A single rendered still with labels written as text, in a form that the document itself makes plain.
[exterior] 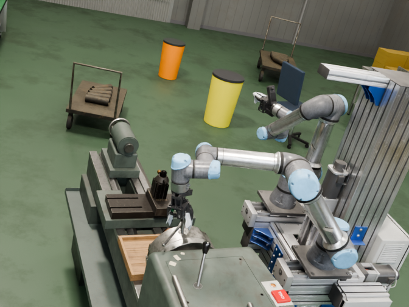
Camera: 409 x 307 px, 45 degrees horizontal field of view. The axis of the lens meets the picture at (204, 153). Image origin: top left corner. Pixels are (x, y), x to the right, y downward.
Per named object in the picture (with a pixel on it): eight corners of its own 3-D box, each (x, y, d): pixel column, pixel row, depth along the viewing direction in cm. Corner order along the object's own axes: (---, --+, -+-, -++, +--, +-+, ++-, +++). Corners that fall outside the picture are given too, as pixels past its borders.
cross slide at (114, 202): (184, 217, 285) (185, 211, 283) (111, 219, 267) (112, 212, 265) (174, 199, 299) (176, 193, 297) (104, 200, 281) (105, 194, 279)
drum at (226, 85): (197, 113, 680) (209, 67, 651) (226, 117, 695) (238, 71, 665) (206, 127, 644) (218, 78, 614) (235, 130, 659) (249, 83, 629)
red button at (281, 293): (290, 303, 191) (291, 299, 190) (277, 305, 189) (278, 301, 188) (282, 292, 196) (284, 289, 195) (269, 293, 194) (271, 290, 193)
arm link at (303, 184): (353, 244, 226) (304, 153, 203) (364, 265, 212) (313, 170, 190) (329, 255, 228) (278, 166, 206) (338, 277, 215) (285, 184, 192)
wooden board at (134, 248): (198, 275, 252) (200, 269, 250) (130, 281, 237) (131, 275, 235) (180, 238, 276) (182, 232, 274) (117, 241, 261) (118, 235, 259)
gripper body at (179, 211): (166, 217, 203) (166, 194, 197) (173, 206, 211) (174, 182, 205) (183, 222, 202) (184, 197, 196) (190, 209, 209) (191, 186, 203)
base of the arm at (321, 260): (327, 250, 246) (334, 234, 241) (342, 270, 233) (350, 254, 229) (300, 249, 241) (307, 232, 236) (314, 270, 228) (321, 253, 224)
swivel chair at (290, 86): (298, 133, 702) (322, 66, 658) (313, 152, 654) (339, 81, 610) (260, 128, 686) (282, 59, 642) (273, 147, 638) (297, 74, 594)
